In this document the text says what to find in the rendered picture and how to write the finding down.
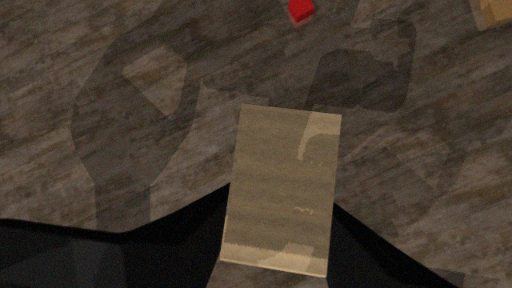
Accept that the small red block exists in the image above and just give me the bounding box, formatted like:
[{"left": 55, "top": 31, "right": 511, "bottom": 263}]
[{"left": 288, "top": 0, "right": 314, "bottom": 24}]

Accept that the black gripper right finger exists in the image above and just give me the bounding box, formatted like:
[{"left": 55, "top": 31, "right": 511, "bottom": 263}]
[{"left": 326, "top": 203, "right": 459, "bottom": 288}]

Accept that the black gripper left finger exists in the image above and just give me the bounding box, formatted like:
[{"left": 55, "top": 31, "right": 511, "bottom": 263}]
[{"left": 0, "top": 183, "right": 230, "bottom": 288}]

